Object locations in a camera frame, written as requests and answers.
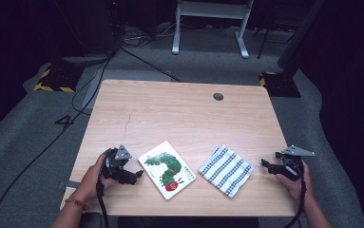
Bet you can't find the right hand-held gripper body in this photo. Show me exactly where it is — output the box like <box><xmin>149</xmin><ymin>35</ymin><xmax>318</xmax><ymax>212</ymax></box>
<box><xmin>275</xmin><ymin>144</ymin><xmax>316</xmax><ymax>182</ymax></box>

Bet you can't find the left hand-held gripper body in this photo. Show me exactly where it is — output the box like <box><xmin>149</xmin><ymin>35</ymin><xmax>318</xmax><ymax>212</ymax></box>
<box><xmin>101</xmin><ymin>144</ymin><xmax>133</xmax><ymax>183</ymax></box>

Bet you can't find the caterpillar picture book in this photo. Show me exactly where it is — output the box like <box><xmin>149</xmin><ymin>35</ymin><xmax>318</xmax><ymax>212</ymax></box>
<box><xmin>137</xmin><ymin>140</ymin><xmax>198</xmax><ymax>201</ymax></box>

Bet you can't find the blue white striped cloth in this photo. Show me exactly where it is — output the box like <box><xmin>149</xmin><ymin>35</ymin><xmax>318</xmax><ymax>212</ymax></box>
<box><xmin>198</xmin><ymin>144</ymin><xmax>256</xmax><ymax>200</ymax></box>

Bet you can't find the person's right hand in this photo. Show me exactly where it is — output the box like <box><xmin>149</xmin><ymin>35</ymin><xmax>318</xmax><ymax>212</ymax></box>
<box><xmin>275</xmin><ymin>160</ymin><xmax>315</xmax><ymax>203</ymax></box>

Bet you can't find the person's left hand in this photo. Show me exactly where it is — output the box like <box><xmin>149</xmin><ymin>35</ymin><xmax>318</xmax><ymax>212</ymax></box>
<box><xmin>74</xmin><ymin>154</ymin><xmax>116</xmax><ymax>201</ymax></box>

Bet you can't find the grey tape piece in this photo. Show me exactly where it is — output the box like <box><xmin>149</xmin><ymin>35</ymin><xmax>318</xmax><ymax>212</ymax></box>
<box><xmin>58</xmin><ymin>180</ymin><xmax>81</xmax><ymax>191</ymax></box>

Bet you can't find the black base with yellow corner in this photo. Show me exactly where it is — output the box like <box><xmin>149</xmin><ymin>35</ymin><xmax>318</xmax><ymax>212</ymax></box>
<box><xmin>259</xmin><ymin>70</ymin><xmax>302</xmax><ymax>99</ymax></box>

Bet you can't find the black yellow striped base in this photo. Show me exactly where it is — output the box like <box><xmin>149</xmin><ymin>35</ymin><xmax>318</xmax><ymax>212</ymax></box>
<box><xmin>32</xmin><ymin>65</ymin><xmax>85</xmax><ymax>93</ymax></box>

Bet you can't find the black tripod stand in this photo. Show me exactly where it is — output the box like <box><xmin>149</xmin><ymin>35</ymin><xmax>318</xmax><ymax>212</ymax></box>
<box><xmin>253</xmin><ymin>27</ymin><xmax>297</xmax><ymax>61</ymax></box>

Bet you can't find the dark slanted pole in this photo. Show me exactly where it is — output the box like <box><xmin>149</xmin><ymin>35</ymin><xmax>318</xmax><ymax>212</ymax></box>
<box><xmin>277</xmin><ymin>0</ymin><xmax>327</xmax><ymax>69</ymax></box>

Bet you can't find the dark equipment box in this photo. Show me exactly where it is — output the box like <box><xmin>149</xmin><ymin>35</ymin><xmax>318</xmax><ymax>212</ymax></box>
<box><xmin>54</xmin><ymin>0</ymin><xmax>119</xmax><ymax>57</ymax></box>

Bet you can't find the right hand-held gripper cable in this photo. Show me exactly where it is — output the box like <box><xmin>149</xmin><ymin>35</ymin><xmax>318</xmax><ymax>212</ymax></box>
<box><xmin>282</xmin><ymin>161</ymin><xmax>308</xmax><ymax>228</ymax></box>

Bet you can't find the hand-held gripper cable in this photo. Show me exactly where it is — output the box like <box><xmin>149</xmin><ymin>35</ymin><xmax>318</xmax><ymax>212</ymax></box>
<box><xmin>282</xmin><ymin>161</ymin><xmax>308</xmax><ymax>228</ymax></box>
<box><xmin>95</xmin><ymin>148</ymin><xmax>111</xmax><ymax>228</ymax></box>

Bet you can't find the left hand-held gripper cable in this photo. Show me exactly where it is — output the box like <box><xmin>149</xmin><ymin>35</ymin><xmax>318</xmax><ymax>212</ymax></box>
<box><xmin>95</xmin><ymin>148</ymin><xmax>111</xmax><ymax>228</ymax></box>

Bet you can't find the red bead bracelet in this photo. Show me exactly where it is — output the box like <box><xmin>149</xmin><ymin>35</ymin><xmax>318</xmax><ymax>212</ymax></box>
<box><xmin>64</xmin><ymin>198</ymin><xmax>89</xmax><ymax>212</ymax></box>

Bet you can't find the thin black looped cable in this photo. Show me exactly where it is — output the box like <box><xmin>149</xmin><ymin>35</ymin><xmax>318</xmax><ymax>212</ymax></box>
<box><xmin>70</xmin><ymin>60</ymin><xmax>106</xmax><ymax>116</ymax></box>

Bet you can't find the long black floor cable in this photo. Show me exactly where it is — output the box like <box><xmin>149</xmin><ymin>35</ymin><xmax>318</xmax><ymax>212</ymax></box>
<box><xmin>0</xmin><ymin>50</ymin><xmax>116</xmax><ymax>228</ymax></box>

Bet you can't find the tangle of cables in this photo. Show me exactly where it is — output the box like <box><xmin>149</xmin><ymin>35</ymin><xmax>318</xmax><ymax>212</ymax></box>
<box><xmin>118</xmin><ymin>23</ymin><xmax>173</xmax><ymax>49</ymax></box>

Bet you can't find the white metal desk frame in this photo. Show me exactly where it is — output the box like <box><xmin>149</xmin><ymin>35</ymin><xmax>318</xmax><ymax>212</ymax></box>
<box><xmin>171</xmin><ymin>0</ymin><xmax>256</xmax><ymax>60</ymax></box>

